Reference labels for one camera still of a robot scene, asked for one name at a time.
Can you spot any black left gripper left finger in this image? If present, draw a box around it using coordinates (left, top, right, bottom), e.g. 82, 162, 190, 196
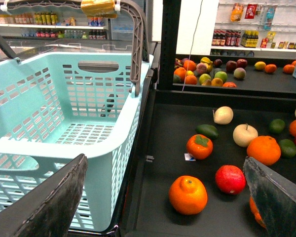
0, 154, 88, 237

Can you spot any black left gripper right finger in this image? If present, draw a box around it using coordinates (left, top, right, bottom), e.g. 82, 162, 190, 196
243, 157, 296, 237

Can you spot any orange behind right finger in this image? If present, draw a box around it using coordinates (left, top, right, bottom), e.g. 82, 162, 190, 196
249, 197, 266, 228

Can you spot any green lime lower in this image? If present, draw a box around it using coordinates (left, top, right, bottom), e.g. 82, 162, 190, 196
278, 139, 296, 158

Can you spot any green lime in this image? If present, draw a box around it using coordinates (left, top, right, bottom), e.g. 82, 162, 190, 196
268, 118, 286, 134
278, 139, 296, 158

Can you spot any red pomegranate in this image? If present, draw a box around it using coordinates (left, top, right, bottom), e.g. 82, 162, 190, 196
215, 165, 246, 195

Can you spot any large bumpy orange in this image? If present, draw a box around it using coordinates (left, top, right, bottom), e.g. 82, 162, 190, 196
247, 136, 281, 166

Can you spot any green lime upper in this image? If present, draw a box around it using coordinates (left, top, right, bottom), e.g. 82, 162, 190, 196
268, 118, 286, 134

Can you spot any white pear centre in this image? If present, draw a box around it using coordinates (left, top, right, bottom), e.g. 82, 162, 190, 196
233, 123, 258, 148

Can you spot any front orange tangerine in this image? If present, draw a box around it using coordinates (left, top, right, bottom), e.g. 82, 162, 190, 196
168, 175, 208, 215

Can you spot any orange persimmon with green calyx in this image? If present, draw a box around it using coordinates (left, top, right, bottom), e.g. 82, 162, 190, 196
186, 134, 213, 160

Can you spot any dark green avocado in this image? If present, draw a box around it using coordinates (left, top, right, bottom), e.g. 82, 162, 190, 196
195, 124, 219, 140

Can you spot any light teal shopping basket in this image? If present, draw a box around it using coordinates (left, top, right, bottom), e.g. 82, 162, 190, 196
0, 52, 142, 232

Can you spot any white price tag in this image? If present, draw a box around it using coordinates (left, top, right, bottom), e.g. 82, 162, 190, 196
184, 153, 196, 161

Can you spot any white pear left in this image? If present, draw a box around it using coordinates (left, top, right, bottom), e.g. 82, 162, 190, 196
213, 106, 234, 125

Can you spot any grey basket handle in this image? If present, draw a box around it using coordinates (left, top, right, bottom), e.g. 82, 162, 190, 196
0, 0, 148, 96

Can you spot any black shelf upright post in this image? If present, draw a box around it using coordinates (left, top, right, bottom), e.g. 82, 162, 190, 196
157, 0, 182, 90

